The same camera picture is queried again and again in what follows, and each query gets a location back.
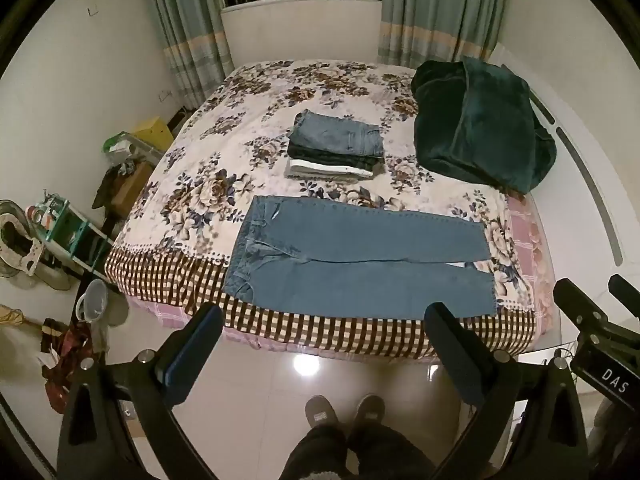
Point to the folded faded denim pants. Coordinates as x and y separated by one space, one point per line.
335 132

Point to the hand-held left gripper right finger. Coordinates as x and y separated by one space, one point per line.
450 355

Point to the cluttered brown bedside table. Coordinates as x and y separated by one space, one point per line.
132 185

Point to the teal shelf rack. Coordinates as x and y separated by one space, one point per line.
65 232

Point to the folded grey pants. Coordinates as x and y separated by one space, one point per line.
310 175

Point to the folded dark pants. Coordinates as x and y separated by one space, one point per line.
330 160

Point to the electric floor fan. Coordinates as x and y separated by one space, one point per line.
17 245

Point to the person's right leg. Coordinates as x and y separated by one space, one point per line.
385 452

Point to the blue denim pants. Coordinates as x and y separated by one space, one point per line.
350 265

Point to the folded white pants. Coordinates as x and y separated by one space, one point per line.
325 168

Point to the red patterned cloth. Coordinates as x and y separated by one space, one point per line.
70 350

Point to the yellow box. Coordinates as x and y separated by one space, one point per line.
152 135

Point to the grey plastic bucket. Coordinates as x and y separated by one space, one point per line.
92 300

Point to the green plastic bag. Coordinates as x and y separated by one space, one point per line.
115 141

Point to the green striped curtain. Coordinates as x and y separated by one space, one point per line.
440 10
192 35

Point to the pink checked bed sheet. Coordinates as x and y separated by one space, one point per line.
525 245

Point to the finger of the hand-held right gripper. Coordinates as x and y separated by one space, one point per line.
575 300
624 291

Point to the floral bed blanket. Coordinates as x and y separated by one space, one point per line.
215 170

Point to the grey slipper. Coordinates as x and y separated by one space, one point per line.
321 410
369 410

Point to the white bed headboard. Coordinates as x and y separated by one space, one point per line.
570 175

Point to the person's leg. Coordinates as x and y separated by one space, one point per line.
385 452
317 452

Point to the person's left leg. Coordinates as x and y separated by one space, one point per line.
317 452

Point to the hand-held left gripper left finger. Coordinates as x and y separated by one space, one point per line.
192 360

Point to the dark green plush blanket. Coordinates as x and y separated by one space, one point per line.
475 125

